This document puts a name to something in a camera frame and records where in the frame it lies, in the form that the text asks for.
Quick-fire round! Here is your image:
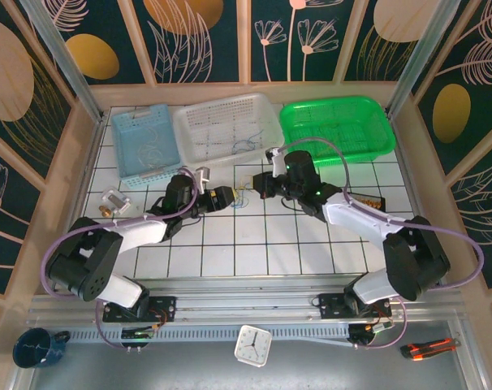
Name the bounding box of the clear acrylic metal block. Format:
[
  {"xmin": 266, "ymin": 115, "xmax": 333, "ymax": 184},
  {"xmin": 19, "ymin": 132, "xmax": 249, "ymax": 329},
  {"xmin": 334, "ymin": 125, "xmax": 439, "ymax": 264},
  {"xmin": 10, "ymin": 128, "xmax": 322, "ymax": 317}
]
[{"xmin": 101, "ymin": 185, "xmax": 132, "ymax": 215}]

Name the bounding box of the white plastic basket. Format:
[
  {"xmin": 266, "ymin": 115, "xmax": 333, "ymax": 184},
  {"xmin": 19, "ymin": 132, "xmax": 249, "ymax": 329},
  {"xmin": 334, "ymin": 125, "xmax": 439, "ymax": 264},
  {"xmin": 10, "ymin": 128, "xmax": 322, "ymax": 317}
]
[{"xmin": 172, "ymin": 92, "xmax": 286, "ymax": 172}]

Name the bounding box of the green plastic basket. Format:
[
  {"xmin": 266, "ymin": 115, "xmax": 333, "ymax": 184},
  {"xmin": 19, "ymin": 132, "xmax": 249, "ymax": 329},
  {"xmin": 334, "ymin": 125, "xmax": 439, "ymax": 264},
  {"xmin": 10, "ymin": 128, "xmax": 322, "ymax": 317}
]
[{"xmin": 278, "ymin": 95, "xmax": 396, "ymax": 170}]

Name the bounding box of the light blue plastic basket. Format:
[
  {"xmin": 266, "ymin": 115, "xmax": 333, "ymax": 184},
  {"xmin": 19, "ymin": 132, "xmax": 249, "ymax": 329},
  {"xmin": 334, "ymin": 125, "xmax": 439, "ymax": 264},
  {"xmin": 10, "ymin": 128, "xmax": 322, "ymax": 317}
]
[{"xmin": 110, "ymin": 104, "xmax": 185, "ymax": 191}]

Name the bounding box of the black box of orange parts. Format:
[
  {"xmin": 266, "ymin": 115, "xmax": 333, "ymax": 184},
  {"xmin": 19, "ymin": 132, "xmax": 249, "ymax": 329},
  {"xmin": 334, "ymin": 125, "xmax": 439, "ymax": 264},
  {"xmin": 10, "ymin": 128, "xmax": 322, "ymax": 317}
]
[{"xmin": 349, "ymin": 193, "xmax": 387, "ymax": 211}]

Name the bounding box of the small black controller board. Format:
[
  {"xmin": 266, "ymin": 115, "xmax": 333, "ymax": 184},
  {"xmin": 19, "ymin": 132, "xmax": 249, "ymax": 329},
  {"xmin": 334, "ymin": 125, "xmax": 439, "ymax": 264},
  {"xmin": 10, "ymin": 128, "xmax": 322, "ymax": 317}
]
[
  {"xmin": 121, "ymin": 327, "xmax": 157, "ymax": 341},
  {"xmin": 348, "ymin": 323, "xmax": 395, "ymax": 346}
]

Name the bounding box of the white square alarm clock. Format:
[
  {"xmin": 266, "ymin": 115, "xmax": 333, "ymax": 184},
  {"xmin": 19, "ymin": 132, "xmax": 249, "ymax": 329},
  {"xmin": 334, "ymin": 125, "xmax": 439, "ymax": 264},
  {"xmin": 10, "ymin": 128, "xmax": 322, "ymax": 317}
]
[{"xmin": 234, "ymin": 324, "xmax": 273, "ymax": 369}]

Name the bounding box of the dark blue mug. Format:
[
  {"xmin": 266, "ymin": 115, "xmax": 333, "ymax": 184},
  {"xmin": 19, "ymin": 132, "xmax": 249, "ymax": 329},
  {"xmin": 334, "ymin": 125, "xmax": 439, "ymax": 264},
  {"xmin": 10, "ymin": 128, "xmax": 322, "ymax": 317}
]
[{"xmin": 13, "ymin": 327, "xmax": 71, "ymax": 370}]

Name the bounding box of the orange black utility knife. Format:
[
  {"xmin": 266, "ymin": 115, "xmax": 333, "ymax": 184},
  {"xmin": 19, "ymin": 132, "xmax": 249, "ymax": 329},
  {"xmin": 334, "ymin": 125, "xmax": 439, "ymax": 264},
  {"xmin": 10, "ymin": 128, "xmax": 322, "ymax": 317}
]
[{"xmin": 399, "ymin": 337, "xmax": 460, "ymax": 362}]

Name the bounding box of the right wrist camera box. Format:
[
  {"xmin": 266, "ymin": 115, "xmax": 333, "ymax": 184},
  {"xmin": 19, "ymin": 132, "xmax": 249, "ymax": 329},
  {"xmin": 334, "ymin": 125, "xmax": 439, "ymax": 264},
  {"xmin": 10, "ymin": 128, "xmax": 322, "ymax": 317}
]
[{"xmin": 264, "ymin": 146, "xmax": 287, "ymax": 179}]

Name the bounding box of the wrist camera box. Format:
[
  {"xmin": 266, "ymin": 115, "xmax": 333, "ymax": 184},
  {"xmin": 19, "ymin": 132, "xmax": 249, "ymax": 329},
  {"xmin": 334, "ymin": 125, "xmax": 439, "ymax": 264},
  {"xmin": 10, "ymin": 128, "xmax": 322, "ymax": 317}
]
[
  {"xmin": 264, "ymin": 146, "xmax": 287, "ymax": 179},
  {"xmin": 195, "ymin": 165, "xmax": 213, "ymax": 191}
]

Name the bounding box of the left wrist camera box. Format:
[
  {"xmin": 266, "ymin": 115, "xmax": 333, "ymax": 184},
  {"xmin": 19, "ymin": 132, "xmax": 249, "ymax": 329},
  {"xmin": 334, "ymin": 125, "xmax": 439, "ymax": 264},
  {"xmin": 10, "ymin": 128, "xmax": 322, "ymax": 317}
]
[{"xmin": 195, "ymin": 165, "xmax": 213, "ymax": 191}]

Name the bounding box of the aluminium side rail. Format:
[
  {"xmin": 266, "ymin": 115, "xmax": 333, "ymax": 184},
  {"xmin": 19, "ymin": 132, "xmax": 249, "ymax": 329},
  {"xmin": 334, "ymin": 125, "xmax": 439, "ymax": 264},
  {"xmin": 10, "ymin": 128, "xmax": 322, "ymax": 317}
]
[
  {"xmin": 387, "ymin": 113, "xmax": 464, "ymax": 293},
  {"xmin": 50, "ymin": 115, "xmax": 109, "ymax": 293}
]

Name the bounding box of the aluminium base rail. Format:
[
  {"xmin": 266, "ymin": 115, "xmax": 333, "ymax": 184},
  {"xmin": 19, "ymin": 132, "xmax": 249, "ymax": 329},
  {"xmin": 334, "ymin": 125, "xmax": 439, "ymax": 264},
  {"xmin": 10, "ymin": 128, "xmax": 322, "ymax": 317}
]
[{"xmin": 28, "ymin": 278, "xmax": 466, "ymax": 326}]

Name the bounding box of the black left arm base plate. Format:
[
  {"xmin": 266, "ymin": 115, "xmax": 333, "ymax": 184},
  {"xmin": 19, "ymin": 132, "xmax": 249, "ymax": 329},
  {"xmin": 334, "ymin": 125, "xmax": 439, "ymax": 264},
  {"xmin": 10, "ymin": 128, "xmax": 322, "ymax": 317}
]
[{"xmin": 102, "ymin": 296, "xmax": 177, "ymax": 324}]

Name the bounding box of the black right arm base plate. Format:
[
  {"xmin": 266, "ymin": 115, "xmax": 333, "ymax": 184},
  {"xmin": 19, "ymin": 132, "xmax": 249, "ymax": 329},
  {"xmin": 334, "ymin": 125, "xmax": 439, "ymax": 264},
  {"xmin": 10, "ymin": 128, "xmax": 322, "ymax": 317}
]
[{"xmin": 317, "ymin": 292, "xmax": 392, "ymax": 320}]

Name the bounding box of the grey slotted cable duct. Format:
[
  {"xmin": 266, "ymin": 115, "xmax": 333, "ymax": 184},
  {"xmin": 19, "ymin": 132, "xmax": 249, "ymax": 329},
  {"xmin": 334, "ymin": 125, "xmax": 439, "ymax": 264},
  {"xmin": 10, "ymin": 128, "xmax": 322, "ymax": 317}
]
[{"xmin": 65, "ymin": 327, "xmax": 352, "ymax": 343}]

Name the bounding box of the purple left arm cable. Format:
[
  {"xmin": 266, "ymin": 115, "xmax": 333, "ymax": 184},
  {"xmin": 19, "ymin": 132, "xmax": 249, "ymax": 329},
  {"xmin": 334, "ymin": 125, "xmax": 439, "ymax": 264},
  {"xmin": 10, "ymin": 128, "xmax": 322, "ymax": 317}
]
[{"xmin": 41, "ymin": 166, "xmax": 202, "ymax": 351}]

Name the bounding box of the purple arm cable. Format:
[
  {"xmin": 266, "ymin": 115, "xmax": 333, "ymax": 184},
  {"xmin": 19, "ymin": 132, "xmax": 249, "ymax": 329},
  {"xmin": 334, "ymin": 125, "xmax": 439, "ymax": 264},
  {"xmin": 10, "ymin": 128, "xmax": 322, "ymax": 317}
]
[
  {"xmin": 41, "ymin": 166, "xmax": 202, "ymax": 351},
  {"xmin": 274, "ymin": 136, "xmax": 485, "ymax": 350}
]

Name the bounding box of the aluminium frame post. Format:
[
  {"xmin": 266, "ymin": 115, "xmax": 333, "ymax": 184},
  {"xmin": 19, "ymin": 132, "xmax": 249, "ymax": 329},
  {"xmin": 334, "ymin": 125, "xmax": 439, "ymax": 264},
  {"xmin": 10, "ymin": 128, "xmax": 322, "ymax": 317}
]
[
  {"xmin": 386, "ymin": 0, "xmax": 460, "ymax": 119},
  {"xmin": 20, "ymin": 0, "xmax": 106, "ymax": 123}
]

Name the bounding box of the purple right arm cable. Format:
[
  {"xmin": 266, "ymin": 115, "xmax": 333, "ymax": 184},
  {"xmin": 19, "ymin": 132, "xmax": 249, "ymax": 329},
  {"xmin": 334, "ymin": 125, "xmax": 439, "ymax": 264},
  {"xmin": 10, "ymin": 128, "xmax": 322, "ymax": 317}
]
[{"xmin": 274, "ymin": 136, "xmax": 485, "ymax": 350}]

